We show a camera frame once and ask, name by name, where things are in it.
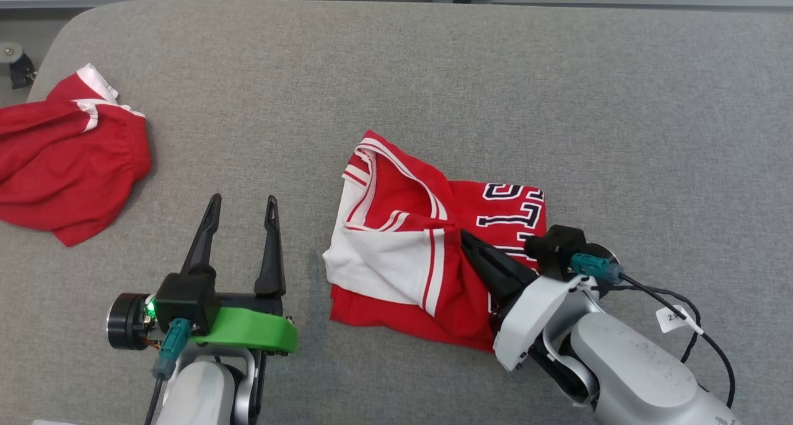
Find black castor wheel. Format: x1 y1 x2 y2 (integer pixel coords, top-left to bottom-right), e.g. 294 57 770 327
0 42 37 90

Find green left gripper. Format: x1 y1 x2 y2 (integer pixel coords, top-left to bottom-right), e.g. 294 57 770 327
181 193 299 356

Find red white basketball jersey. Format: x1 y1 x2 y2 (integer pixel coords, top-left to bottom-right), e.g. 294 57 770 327
322 129 550 354

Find teal right cable connector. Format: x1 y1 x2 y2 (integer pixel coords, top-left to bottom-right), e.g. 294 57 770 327
569 253 623 285

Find teal cable connector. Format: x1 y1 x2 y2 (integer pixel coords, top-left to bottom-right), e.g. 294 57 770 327
569 253 623 285
151 317 192 382

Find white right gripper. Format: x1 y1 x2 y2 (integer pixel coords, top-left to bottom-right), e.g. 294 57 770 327
459 229 602 374

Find black camera cable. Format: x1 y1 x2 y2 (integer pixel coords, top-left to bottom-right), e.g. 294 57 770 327
144 375 164 425
618 273 737 408

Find red shorts white stripes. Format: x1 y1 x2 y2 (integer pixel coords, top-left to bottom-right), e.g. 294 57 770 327
0 63 153 248

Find black left camera cable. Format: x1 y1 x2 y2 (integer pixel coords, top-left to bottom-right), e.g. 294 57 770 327
144 375 164 425

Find white cable label tag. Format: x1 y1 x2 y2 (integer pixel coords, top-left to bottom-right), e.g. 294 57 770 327
655 305 704 335

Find teal left cable connector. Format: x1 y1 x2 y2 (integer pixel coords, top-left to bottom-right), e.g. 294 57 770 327
151 317 192 382

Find black right camera cable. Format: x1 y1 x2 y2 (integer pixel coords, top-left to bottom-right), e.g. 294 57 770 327
618 273 737 408

